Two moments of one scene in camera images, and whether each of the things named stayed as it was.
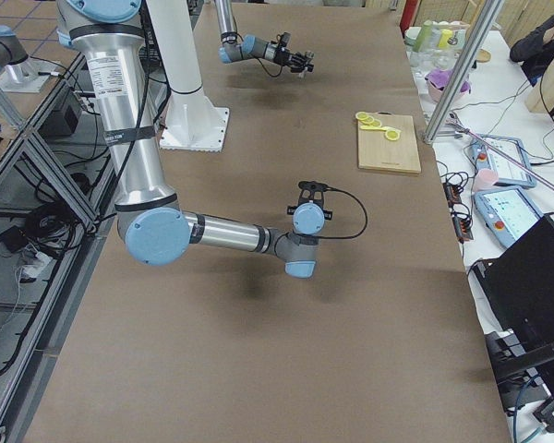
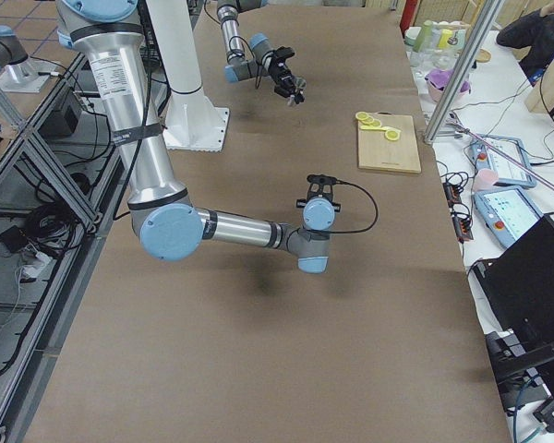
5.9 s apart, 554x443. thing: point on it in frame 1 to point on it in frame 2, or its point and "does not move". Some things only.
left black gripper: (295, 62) to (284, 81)
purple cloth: (441, 77) does not move
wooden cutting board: (376, 151) does not move
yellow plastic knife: (375, 127) does not move
